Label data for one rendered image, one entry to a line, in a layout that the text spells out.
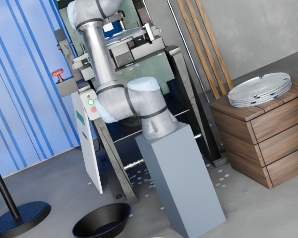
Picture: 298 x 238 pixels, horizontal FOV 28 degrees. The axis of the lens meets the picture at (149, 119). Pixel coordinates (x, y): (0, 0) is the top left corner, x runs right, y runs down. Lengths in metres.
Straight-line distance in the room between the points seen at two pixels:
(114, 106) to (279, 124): 0.73
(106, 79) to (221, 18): 2.22
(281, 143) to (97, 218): 0.97
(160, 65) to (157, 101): 0.66
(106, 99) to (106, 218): 0.80
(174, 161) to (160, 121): 0.17
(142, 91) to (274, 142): 0.65
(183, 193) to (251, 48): 2.35
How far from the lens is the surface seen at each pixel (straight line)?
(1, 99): 4.31
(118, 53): 2.98
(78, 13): 2.46
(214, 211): 2.49
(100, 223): 2.95
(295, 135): 2.65
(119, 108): 2.33
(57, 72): 2.88
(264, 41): 4.61
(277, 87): 2.64
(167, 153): 2.33
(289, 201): 2.51
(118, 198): 3.09
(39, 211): 3.39
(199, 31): 4.18
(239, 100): 2.65
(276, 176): 2.65
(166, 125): 2.34
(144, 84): 2.30
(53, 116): 4.33
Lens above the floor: 1.15
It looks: 15 degrees down
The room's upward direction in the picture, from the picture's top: 22 degrees counter-clockwise
